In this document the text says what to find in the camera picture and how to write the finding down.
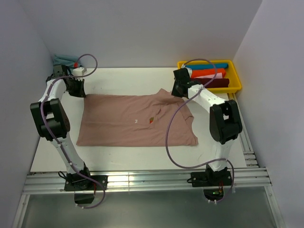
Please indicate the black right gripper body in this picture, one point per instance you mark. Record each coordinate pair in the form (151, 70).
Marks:
(175, 91)

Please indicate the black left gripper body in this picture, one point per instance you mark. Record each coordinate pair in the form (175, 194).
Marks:
(75, 89)

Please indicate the pink printed t-shirt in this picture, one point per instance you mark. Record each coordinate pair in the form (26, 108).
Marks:
(136, 121)

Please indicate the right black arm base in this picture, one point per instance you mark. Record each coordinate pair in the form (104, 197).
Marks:
(212, 182)

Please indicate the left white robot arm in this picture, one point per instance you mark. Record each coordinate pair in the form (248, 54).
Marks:
(52, 123)

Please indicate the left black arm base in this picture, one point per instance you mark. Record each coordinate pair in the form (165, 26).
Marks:
(85, 190)

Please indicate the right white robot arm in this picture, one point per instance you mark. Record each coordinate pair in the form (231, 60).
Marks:
(224, 119)

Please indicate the rolled orange t-shirt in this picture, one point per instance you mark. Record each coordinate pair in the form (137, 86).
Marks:
(208, 73)

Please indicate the rolled blue t-shirt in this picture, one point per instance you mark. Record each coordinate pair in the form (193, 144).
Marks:
(208, 66)

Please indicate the crumpled teal t-shirt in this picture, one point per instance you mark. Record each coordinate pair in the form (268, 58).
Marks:
(69, 61)

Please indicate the rolled maroon t-shirt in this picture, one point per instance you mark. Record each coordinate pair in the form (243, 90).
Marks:
(216, 83)

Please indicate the yellow plastic bin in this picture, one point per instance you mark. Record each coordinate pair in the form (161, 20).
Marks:
(234, 85)

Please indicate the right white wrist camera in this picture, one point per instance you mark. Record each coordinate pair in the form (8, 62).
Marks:
(189, 71)

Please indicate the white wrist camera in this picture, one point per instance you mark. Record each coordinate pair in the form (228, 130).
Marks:
(81, 71)
(189, 71)

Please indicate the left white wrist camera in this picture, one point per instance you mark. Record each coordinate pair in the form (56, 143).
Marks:
(81, 71)

